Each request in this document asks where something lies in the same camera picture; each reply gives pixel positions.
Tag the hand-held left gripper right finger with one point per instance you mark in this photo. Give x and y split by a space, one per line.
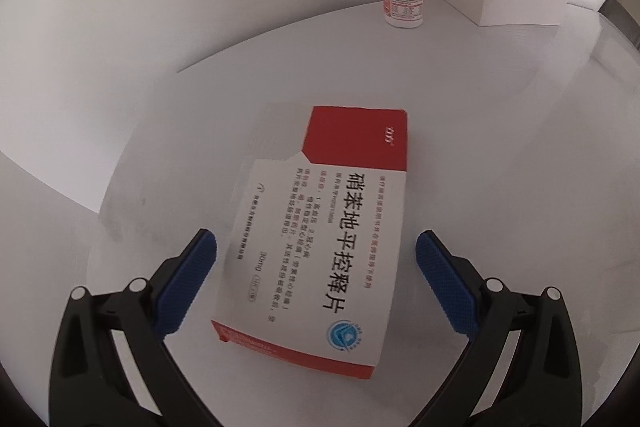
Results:
442 277

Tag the grey chair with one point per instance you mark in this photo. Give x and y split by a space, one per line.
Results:
622 19

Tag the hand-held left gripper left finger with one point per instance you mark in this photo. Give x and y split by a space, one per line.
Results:
187 277

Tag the red and white medicine box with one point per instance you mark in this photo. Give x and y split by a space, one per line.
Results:
325 232

